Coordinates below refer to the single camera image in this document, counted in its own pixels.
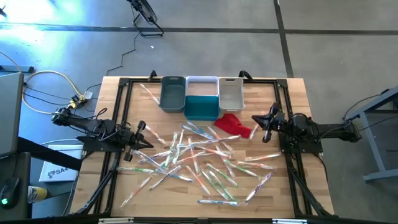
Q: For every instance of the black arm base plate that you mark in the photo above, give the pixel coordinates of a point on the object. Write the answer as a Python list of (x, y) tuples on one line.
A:
[(304, 148), (93, 147)]

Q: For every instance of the black floor fan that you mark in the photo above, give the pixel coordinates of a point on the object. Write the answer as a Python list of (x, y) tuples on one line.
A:
[(146, 12)]

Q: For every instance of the light grey plastic bin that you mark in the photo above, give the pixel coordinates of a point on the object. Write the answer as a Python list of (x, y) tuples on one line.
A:
[(231, 96)]

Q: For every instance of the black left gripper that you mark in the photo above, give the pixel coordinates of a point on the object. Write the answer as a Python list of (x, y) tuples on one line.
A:
[(129, 138)]

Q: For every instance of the red plastic bin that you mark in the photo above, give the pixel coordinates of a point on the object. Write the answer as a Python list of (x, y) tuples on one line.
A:
[(231, 124)]

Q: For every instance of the grey monitor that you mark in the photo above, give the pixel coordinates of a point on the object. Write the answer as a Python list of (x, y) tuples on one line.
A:
[(11, 115)]

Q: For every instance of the black desk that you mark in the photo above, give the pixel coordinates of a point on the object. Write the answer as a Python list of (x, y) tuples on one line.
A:
[(21, 168)]

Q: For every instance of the green toothbrush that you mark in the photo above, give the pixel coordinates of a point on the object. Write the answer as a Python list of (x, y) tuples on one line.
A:
[(214, 185), (222, 175), (136, 170), (179, 144), (241, 168), (168, 161), (224, 187), (172, 146)]

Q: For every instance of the yellow can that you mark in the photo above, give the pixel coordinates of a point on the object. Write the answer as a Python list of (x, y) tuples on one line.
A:
[(37, 194)]

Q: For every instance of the black computer mouse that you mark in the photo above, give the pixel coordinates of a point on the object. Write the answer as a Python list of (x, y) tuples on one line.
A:
[(9, 191)]

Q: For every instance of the black bar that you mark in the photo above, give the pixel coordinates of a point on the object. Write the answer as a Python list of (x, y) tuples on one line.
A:
[(46, 152)]

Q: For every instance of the white plastic bin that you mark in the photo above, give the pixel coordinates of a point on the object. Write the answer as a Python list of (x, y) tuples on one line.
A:
[(202, 88)]

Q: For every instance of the white printed box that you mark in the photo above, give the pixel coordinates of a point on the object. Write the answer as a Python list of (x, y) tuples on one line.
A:
[(62, 165)]

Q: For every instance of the black table clamp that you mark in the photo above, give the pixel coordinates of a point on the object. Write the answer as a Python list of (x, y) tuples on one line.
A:
[(152, 75), (245, 74)]

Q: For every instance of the dark grey plastic bin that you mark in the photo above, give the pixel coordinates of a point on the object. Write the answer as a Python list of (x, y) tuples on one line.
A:
[(172, 96)]

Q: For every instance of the teal plastic bin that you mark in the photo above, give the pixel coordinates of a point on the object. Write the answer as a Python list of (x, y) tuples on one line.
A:
[(202, 109)]

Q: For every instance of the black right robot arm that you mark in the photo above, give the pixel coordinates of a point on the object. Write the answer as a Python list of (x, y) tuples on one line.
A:
[(329, 129)]

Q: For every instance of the grey metal table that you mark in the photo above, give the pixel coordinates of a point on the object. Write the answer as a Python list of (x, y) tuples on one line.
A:
[(373, 104)]

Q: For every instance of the blue toothbrush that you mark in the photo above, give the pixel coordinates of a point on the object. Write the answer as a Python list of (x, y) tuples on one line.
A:
[(217, 202), (200, 129), (178, 177), (147, 159), (194, 131)]

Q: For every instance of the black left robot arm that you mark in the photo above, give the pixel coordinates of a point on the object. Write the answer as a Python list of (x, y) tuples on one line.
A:
[(90, 124)]

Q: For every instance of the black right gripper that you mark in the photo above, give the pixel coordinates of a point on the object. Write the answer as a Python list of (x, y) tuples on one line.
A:
[(278, 124)]

